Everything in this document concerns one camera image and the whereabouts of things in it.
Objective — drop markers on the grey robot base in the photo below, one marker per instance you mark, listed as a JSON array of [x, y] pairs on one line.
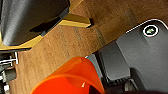
[[140, 56]]

